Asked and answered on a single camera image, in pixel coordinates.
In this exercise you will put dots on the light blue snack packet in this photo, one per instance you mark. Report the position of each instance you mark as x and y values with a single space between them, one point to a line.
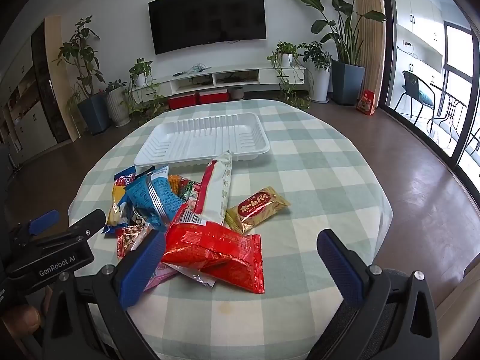
153 195

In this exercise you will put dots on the trailing pothos plant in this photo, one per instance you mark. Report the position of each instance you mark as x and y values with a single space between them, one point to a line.
141 71
285 54

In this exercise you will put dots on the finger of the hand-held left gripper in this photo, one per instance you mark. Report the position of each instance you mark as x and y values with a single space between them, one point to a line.
88 223
45 220

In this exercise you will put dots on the green orange snack packet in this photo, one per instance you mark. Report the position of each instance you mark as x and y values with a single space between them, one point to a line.
185 187

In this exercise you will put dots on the blue yellow cake packet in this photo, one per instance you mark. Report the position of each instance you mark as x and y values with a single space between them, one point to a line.
117 197

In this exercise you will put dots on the large-leaf plant in blue pot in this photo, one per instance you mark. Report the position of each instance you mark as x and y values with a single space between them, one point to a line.
348 82

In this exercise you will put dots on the black balcony table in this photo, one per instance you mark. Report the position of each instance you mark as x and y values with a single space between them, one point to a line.
448 99

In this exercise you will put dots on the red storage box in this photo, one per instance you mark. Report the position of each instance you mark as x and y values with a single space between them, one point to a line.
182 102
213 96

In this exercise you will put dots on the gold red-label wafer packet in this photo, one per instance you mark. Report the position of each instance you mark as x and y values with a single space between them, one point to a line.
257 208

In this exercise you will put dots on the red star-print snack packet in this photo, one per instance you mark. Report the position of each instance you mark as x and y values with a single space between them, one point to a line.
129 240

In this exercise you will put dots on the red bag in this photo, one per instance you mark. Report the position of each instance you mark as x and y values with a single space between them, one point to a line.
366 103

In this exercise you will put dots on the wooden wall cabinet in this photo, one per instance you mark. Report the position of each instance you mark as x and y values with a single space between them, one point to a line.
33 101

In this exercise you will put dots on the white television cabinet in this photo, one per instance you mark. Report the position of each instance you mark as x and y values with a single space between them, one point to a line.
240 72

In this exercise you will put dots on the small-leaf tree in blue pot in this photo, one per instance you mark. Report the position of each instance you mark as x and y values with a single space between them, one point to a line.
93 112

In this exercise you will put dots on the black balcony chair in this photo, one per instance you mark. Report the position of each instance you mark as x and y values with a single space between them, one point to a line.
414 86

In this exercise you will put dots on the large red snack packet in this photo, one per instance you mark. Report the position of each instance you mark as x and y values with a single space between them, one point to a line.
210 249

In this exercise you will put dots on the black wall television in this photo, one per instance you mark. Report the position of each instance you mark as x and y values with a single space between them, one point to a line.
206 18

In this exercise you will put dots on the white plastic tray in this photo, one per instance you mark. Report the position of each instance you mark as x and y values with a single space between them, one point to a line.
202 135

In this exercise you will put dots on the person's left hand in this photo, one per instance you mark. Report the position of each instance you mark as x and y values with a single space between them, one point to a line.
18 318

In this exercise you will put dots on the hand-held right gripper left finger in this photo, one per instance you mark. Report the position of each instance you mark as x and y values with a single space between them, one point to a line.
140 270

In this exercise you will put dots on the plant in white ribbed pot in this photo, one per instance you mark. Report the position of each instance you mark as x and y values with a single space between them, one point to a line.
118 107

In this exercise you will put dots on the small grey pot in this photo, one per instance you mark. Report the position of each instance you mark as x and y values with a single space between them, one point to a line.
236 93

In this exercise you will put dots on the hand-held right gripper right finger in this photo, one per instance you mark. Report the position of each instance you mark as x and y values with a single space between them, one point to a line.
343 270

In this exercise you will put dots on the plant in tall white pot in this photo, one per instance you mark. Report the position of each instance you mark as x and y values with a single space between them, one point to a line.
319 82

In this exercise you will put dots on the glass sliding door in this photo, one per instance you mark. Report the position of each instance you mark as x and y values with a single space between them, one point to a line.
465 101

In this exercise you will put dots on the long white red snack packet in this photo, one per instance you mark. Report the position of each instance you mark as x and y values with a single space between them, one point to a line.
217 191

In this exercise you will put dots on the pink snack packet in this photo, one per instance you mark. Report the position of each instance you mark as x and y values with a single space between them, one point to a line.
161 274

